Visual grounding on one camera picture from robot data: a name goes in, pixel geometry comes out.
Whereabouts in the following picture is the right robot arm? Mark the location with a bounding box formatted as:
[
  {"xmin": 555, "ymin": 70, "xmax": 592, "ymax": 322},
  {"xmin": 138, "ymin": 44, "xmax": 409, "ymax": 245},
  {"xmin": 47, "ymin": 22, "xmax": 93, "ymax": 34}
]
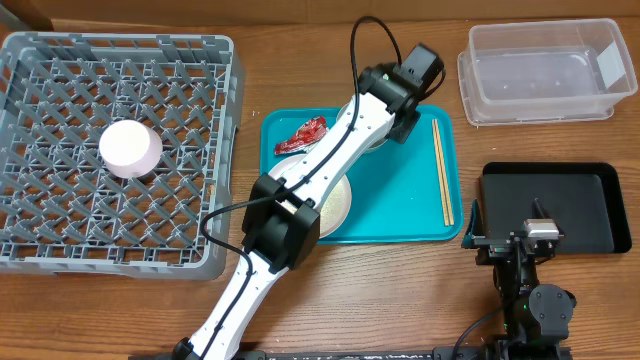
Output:
[{"xmin": 451, "ymin": 201, "xmax": 577, "ymax": 359}]

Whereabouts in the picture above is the red snack wrapper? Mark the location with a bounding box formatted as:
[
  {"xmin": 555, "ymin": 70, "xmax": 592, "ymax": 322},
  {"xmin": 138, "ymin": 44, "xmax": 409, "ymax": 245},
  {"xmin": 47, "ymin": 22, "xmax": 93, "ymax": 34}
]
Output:
[{"xmin": 274, "ymin": 116, "xmax": 329, "ymax": 155}]

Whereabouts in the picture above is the small white bowl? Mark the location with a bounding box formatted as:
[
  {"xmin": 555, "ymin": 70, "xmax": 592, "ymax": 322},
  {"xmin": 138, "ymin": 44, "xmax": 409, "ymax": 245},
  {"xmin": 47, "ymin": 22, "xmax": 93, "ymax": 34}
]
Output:
[{"xmin": 99, "ymin": 120, "xmax": 163, "ymax": 179}]

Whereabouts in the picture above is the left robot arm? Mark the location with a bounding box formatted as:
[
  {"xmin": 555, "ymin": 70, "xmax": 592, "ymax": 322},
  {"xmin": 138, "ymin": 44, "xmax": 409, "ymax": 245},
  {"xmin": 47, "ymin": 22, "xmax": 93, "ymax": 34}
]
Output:
[{"xmin": 172, "ymin": 44, "xmax": 444, "ymax": 359}]

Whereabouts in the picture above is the large white dinner plate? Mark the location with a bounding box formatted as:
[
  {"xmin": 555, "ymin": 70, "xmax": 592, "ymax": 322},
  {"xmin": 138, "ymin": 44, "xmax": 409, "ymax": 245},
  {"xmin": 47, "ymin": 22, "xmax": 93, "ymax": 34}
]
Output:
[{"xmin": 269, "ymin": 154, "xmax": 352, "ymax": 238}]

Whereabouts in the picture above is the grey plastic dish rack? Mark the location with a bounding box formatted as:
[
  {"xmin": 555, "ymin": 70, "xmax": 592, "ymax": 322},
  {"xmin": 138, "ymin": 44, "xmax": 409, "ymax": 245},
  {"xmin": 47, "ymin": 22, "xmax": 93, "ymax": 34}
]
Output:
[{"xmin": 1, "ymin": 32, "xmax": 245, "ymax": 280}]

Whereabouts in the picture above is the grey metal bowl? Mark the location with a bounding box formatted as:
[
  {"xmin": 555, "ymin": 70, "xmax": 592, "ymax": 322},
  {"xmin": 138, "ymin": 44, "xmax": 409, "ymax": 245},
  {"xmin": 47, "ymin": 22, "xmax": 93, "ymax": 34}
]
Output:
[{"xmin": 336, "ymin": 104, "xmax": 387, "ymax": 154}]

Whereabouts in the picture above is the teal serving tray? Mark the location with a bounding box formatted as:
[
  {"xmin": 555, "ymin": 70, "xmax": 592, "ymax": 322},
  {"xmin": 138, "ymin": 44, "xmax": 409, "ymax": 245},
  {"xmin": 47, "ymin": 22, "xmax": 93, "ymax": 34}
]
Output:
[{"xmin": 258, "ymin": 104, "xmax": 465, "ymax": 246}]

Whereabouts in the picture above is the black plastic tray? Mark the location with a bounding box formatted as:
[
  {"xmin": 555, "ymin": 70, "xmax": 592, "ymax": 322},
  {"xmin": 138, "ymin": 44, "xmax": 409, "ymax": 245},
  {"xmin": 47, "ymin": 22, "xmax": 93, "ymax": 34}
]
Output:
[{"xmin": 476, "ymin": 162, "xmax": 632, "ymax": 254}]

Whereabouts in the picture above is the clear plastic container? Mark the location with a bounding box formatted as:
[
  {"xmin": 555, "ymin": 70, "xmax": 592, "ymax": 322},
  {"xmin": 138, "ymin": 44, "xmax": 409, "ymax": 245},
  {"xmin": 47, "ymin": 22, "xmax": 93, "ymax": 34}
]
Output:
[{"xmin": 457, "ymin": 18, "xmax": 639, "ymax": 126}]

